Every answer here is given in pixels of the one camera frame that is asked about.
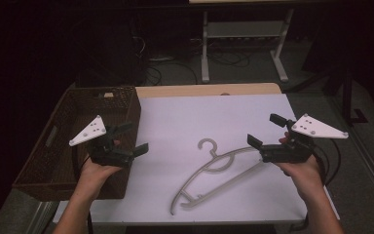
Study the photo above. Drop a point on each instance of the person's right hand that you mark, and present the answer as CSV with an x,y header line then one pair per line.
x,y
305,177

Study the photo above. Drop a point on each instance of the grey metal rail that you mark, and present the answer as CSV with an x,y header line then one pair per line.
x,y
40,217
373,169

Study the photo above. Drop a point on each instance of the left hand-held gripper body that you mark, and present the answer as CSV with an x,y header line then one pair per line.
x,y
110,157

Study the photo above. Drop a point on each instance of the white table mat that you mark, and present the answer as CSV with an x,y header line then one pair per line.
x,y
181,123

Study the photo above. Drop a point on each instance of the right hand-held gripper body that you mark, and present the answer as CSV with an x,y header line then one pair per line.
x,y
285,154

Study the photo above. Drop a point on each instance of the brown wicker basket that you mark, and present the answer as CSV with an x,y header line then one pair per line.
x,y
52,162

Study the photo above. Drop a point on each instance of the small beige tag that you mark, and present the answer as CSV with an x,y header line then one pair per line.
x,y
108,95

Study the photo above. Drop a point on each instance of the black metal stand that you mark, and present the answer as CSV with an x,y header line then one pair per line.
x,y
347,97

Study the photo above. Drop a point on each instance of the white metal desk frame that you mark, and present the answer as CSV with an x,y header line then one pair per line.
x,y
245,29

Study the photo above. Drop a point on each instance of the beige plastic clothes hanger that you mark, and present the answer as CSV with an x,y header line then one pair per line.
x,y
214,167

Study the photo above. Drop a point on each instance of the person's left hand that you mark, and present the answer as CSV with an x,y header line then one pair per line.
x,y
94,177

